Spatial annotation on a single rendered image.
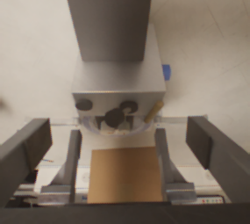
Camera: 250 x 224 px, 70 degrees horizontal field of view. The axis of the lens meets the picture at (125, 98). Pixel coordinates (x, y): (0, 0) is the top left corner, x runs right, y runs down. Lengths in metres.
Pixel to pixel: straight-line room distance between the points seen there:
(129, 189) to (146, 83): 0.46
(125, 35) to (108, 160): 0.50
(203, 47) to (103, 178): 0.47
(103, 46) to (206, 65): 0.20
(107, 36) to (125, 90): 0.05
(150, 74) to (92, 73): 0.05
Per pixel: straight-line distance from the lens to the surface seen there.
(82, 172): 0.82
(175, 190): 0.27
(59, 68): 0.31
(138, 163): 0.60
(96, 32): 0.16
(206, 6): 0.26
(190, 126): 0.16
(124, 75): 0.17
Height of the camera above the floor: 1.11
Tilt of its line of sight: 35 degrees down
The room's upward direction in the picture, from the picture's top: 178 degrees clockwise
